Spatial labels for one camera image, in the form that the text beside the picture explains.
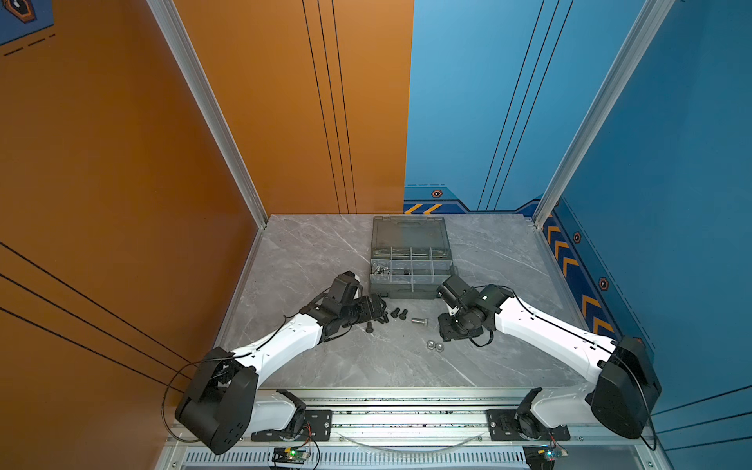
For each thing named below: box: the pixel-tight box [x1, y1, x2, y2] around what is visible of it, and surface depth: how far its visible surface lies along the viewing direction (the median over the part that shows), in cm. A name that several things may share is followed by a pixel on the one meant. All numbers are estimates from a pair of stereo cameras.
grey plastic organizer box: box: [369, 215, 455, 299], surface depth 107 cm
